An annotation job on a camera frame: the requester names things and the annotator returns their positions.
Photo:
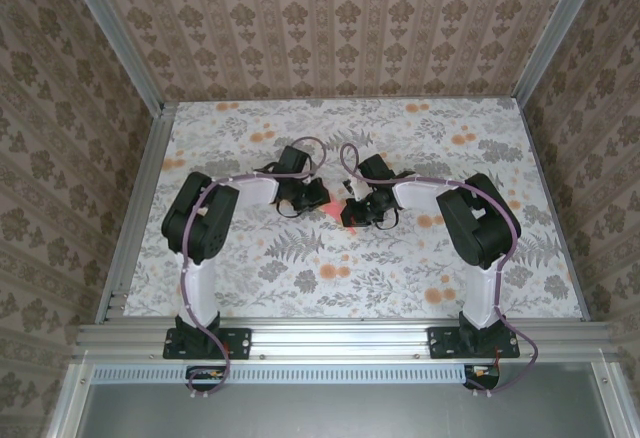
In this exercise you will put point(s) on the floral patterned table cover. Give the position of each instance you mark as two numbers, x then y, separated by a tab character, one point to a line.
350	283

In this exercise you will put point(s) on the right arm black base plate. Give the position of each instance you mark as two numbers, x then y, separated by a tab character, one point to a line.
440	343

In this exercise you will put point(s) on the aluminium table side rail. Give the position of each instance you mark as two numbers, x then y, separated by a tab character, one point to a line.
135	218

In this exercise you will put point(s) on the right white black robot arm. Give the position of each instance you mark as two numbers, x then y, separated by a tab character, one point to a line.
480	228

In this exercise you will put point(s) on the pink cloth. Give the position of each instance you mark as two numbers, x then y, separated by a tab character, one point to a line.
337	208

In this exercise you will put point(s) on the grey metal sheet panel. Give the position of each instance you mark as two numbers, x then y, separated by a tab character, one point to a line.
340	413

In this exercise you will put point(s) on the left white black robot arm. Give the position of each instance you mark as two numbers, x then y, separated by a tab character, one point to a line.
200	223

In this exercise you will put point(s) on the aluminium frame post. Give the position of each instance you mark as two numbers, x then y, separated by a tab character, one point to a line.
120	43
552	23

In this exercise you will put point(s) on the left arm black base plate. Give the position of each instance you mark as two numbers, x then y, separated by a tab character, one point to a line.
240	343

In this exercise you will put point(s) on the aluminium panel edge rail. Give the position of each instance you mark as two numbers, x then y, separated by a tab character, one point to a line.
70	403
612	403

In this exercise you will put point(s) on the long aluminium frame rail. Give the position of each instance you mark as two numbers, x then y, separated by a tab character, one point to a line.
340	340

